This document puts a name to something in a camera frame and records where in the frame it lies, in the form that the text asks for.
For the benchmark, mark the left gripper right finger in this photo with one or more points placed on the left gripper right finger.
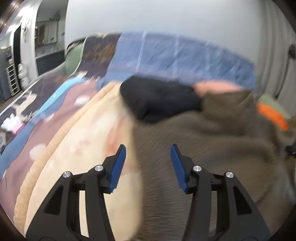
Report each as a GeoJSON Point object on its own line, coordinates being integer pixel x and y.
{"type": "Point", "coordinates": [221, 208]}

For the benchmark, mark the pink small cloth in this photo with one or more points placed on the pink small cloth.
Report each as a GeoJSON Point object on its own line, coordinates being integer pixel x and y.
{"type": "Point", "coordinates": [12, 124]}

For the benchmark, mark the blue plaid pillow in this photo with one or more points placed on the blue plaid pillow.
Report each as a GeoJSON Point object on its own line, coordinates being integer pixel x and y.
{"type": "Point", "coordinates": [175, 57]}

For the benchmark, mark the grey curtain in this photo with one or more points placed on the grey curtain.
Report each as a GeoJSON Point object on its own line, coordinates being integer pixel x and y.
{"type": "Point", "coordinates": [275, 68]}

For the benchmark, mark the green pillow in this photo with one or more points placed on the green pillow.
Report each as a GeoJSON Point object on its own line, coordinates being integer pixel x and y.
{"type": "Point", "coordinates": [61, 62]}

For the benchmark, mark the orange puffer jacket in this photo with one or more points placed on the orange puffer jacket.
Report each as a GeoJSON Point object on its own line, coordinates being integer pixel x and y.
{"type": "Point", "coordinates": [273, 116]}

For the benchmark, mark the pink folded garment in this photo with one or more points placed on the pink folded garment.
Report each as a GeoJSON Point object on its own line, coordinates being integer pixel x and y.
{"type": "Point", "coordinates": [215, 86]}

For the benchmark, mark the white shelving rack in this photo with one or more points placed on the white shelving rack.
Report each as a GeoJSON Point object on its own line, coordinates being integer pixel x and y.
{"type": "Point", "coordinates": [12, 79]}

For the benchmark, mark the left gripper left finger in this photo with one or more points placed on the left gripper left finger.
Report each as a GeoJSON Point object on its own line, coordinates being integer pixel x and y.
{"type": "Point", "coordinates": [58, 216]}

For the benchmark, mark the brown fleece jacket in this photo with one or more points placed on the brown fleece jacket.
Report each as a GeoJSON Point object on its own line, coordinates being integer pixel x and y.
{"type": "Point", "coordinates": [227, 135]}

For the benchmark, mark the mauve and blue bedspread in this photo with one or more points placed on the mauve and blue bedspread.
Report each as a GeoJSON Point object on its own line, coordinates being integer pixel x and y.
{"type": "Point", "coordinates": [32, 140]}

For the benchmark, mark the dark patterned quilt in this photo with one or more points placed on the dark patterned quilt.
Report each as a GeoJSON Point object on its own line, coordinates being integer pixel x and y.
{"type": "Point", "coordinates": [97, 55]}

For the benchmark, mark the black garment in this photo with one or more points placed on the black garment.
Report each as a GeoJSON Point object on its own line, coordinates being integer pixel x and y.
{"type": "Point", "coordinates": [152, 100]}

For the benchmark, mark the cream plush blanket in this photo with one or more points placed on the cream plush blanket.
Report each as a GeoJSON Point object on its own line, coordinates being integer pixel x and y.
{"type": "Point", "coordinates": [92, 134]}

